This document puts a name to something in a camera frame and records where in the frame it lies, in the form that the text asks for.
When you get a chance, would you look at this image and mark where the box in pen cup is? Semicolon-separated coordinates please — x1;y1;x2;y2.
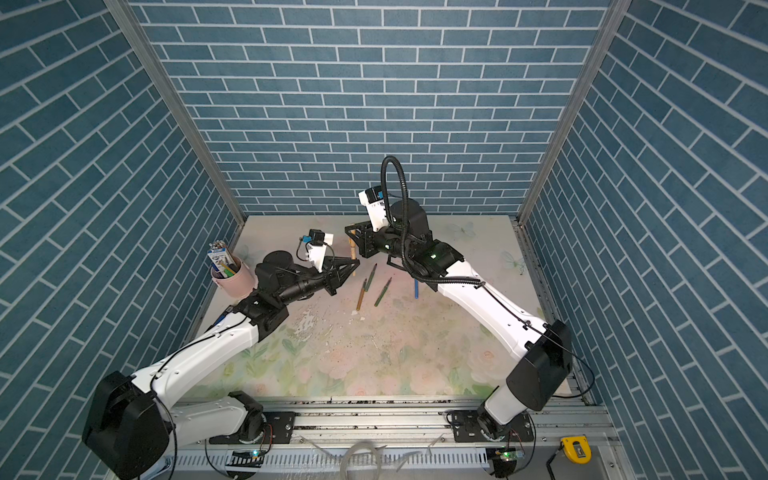
207;240;239;279

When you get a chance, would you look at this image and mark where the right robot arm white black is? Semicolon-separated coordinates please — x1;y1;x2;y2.
345;189;575;440

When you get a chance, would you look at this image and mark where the aluminium rail frame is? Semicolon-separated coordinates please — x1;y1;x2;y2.
104;395;637;480

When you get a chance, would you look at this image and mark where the yellow tape measure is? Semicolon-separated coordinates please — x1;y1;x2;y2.
561;435;592;465

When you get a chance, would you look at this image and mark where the blue stapler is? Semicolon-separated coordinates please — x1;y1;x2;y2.
209;306;232;329

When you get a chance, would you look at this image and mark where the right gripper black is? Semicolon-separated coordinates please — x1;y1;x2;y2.
346;223;414;266

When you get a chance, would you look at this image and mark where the brown pen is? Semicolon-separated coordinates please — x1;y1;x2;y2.
348;238;357;277
355;280;368;312

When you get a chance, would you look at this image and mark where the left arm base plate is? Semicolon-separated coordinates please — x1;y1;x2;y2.
209;411;296;445

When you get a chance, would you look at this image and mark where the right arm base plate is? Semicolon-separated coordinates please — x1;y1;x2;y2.
444;407;535;443

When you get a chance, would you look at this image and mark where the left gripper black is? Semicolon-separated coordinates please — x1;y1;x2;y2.
275;256;358;307

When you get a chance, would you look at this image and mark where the pink pen holder cup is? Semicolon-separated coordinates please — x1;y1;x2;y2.
210;256;256;299

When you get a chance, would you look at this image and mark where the dark green pen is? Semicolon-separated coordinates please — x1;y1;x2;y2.
364;263;377;292

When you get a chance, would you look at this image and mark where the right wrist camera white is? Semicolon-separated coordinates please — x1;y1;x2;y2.
358;185;389;232

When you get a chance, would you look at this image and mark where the light green pen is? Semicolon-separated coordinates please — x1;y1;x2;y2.
374;277;393;307

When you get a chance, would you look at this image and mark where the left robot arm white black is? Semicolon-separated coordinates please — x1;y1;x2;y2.
82;250;360;479

